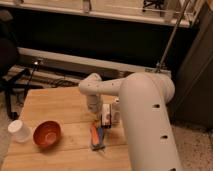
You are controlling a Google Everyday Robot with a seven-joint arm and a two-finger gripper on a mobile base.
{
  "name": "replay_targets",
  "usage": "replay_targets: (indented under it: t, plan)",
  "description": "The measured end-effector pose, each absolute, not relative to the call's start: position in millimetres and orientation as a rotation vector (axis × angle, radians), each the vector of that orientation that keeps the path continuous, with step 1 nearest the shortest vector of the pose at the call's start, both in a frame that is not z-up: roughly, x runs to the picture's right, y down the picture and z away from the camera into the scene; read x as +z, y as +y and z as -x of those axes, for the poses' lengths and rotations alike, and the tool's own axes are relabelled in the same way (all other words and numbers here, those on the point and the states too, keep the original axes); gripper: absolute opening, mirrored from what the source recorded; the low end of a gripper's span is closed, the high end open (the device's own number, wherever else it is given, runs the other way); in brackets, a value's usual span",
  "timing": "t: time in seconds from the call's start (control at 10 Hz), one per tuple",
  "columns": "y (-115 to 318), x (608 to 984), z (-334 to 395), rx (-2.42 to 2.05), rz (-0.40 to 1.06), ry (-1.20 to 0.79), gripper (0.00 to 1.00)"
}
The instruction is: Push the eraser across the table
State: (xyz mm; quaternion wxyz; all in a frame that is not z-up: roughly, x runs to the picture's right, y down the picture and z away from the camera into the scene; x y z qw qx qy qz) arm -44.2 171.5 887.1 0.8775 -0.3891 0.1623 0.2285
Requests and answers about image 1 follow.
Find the black office chair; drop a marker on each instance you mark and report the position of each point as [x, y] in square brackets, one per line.
[9, 56]

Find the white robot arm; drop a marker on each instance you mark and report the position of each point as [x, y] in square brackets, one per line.
[142, 100]

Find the orange bowl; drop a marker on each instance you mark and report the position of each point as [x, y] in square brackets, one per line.
[47, 134]

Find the white window ledge shelf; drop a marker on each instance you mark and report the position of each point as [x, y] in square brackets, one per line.
[161, 12]

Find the metal pole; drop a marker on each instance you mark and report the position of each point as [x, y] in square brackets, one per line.
[159, 65]

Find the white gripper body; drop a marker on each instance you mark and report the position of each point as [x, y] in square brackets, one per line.
[110, 114]

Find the white plastic cup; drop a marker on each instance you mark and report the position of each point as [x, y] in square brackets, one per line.
[19, 131]

